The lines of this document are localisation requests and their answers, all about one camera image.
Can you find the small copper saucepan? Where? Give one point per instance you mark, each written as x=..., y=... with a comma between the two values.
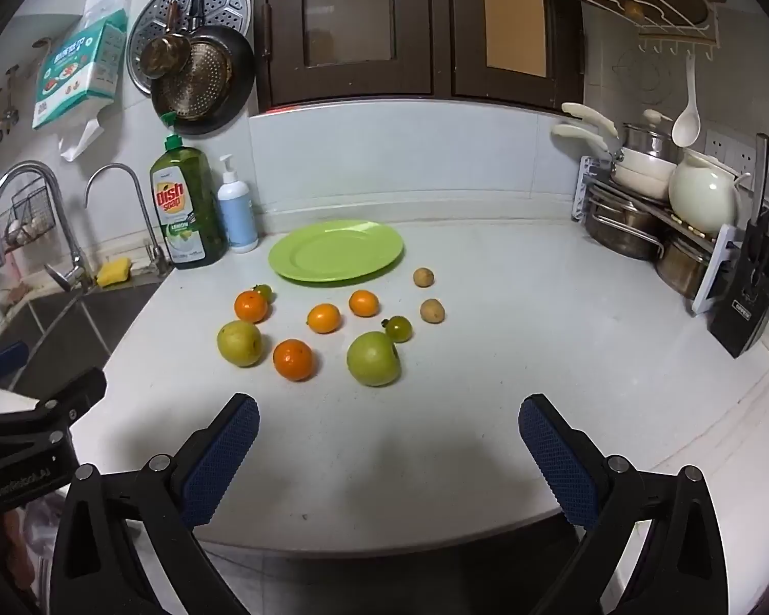
x=163, y=54

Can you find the white plastic bag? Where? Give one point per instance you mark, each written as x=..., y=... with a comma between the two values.
x=80, y=138

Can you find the steel pot with lid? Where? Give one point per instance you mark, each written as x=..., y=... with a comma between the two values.
x=644, y=138

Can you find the green plate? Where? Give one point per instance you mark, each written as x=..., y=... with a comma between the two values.
x=336, y=253

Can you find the metal colander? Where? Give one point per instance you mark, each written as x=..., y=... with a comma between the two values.
x=243, y=77

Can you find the steel sink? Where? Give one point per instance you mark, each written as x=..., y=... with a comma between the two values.
x=70, y=320

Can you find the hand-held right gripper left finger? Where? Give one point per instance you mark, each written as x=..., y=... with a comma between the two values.
x=221, y=455

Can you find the orange tangerine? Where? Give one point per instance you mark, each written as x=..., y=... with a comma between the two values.
x=293, y=359
x=323, y=318
x=364, y=303
x=251, y=306

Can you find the white blue pump bottle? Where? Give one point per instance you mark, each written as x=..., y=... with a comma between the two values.
x=237, y=218

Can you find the large steel faucet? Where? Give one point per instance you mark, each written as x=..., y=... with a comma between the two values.
x=70, y=269

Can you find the black knife block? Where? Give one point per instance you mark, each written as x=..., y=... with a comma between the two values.
x=746, y=307

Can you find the white ladle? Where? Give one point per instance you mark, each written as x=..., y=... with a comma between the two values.
x=685, y=125

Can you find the golden colander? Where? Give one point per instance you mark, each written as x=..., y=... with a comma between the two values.
x=198, y=83

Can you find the dark wooden cabinet door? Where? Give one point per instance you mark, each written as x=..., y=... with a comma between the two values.
x=461, y=45
x=352, y=86

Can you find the yellowish green apple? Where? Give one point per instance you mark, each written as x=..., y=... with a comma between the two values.
x=239, y=343

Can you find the green dish soap bottle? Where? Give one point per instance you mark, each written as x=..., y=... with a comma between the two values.
x=182, y=205

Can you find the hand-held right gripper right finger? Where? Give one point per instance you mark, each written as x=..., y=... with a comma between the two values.
x=561, y=461

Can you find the green tomato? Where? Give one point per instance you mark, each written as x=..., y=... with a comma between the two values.
x=264, y=291
x=398, y=328

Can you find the large steel pot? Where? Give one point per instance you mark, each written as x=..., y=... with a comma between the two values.
x=618, y=234
x=679, y=269

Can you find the thin gooseneck faucet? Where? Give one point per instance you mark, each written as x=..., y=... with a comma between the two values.
x=157, y=257

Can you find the brown longan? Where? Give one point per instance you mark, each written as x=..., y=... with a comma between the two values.
x=423, y=277
x=432, y=311

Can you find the white wall outlet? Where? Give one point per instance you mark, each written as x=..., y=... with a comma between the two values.
x=721, y=144

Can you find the teal bag box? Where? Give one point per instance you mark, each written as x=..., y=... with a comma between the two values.
x=70, y=77

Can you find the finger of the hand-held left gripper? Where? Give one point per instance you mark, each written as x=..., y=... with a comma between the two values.
x=3, y=360
x=70, y=394

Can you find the white ceramic pot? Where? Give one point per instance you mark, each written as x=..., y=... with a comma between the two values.
x=702, y=195

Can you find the round steel steamer plate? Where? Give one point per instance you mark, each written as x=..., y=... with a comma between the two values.
x=224, y=0

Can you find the yellow sponge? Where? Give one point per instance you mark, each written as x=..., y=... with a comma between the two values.
x=114, y=272

